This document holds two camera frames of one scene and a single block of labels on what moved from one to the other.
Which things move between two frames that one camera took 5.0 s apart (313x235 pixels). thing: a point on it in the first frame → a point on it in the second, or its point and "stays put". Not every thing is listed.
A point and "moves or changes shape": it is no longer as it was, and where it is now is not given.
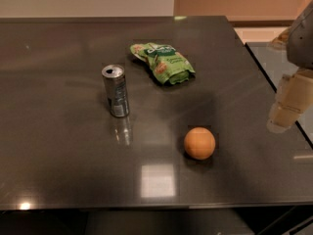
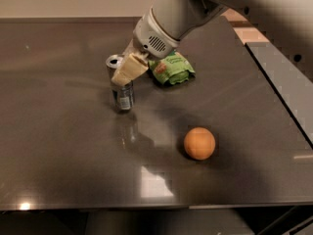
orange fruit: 200,143 stays put
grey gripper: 301,43 → 151,36
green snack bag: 167,65 stays put
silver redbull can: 116,87 moves or changes shape
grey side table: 277,65 stays put
